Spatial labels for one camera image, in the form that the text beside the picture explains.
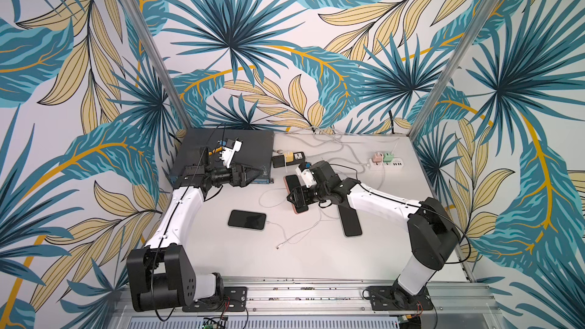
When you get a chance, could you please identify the pink case phone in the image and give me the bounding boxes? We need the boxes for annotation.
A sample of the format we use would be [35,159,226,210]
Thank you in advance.
[284,175,308,214]

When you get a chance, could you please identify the black phone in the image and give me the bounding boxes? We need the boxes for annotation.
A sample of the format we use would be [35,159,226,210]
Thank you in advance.
[228,210,267,231]
[338,206,363,238]

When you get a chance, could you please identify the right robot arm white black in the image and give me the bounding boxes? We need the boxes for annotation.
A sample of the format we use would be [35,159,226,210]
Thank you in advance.
[285,161,465,301]

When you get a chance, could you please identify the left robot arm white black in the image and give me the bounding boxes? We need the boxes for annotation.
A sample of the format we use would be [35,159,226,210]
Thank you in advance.
[126,140,262,312]

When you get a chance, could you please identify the yellow black pliers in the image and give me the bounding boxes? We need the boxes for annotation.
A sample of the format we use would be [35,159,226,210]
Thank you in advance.
[208,147,223,155]

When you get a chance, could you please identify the yellow charger plug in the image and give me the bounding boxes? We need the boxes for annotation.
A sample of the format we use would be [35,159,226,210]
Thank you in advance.
[283,152,295,165]

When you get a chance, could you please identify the pink charger plug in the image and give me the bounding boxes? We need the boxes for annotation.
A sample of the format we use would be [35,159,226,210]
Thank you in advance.
[372,152,384,164]

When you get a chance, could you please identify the green charger plug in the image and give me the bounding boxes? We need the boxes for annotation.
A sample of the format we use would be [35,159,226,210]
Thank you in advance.
[382,152,395,163]

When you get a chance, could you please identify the white power strip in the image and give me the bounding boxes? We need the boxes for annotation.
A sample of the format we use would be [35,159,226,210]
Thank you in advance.
[368,158,405,173]

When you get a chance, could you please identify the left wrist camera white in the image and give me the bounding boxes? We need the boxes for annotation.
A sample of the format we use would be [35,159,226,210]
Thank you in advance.
[220,139,242,168]

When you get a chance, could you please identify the dark grey network switch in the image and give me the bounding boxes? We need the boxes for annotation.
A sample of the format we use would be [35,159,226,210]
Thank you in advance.
[168,126,274,184]

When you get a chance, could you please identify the grey power strip cord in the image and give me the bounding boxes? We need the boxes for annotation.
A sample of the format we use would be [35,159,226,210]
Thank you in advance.
[287,129,380,175]

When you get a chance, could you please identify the aluminium rail frame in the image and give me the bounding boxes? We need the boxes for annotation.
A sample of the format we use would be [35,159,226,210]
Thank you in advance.
[107,276,504,329]

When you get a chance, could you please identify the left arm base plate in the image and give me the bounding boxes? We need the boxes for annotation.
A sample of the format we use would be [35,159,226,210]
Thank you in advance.
[182,286,248,313]

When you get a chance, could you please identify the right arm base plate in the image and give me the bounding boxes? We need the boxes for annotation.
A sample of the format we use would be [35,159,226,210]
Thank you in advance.
[365,286,434,312]

